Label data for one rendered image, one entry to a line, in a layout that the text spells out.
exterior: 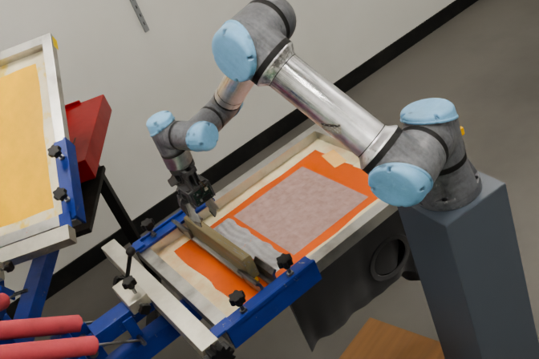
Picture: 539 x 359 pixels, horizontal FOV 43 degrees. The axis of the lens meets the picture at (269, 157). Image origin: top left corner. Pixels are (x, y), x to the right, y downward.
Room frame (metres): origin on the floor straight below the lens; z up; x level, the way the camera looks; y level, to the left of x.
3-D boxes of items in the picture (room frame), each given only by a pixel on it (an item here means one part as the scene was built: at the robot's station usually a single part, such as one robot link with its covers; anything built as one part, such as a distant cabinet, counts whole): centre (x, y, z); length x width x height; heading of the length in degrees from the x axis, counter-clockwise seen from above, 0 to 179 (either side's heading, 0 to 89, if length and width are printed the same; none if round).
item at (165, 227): (1.90, 0.37, 0.97); 0.30 x 0.05 x 0.07; 114
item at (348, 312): (1.60, -0.09, 0.77); 0.46 x 0.09 x 0.36; 114
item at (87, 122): (2.72, 0.85, 1.06); 0.61 x 0.46 x 0.12; 174
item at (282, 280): (1.39, 0.14, 0.97); 0.30 x 0.05 x 0.07; 114
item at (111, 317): (1.51, 0.55, 1.02); 0.17 x 0.06 x 0.05; 114
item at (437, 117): (1.24, -0.34, 1.37); 0.13 x 0.12 x 0.14; 135
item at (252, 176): (1.74, 0.04, 0.97); 0.79 x 0.58 x 0.04; 114
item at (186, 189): (1.63, 0.23, 1.26); 0.09 x 0.08 x 0.12; 24
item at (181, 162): (1.64, 0.23, 1.34); 0.08 x 0.08 x 0.05
